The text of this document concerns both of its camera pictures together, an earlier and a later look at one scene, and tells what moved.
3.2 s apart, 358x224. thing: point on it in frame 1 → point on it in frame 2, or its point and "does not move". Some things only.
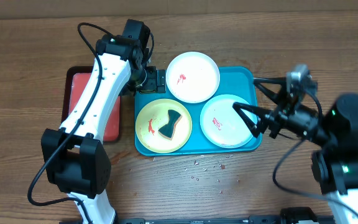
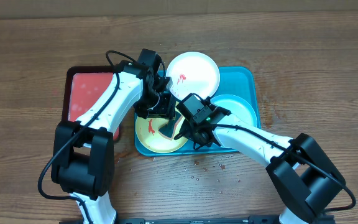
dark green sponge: [168, 130] does not move
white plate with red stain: [192, 77] does not move
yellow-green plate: [153, 117] does not move
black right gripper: [276, 115] → [194, 131]
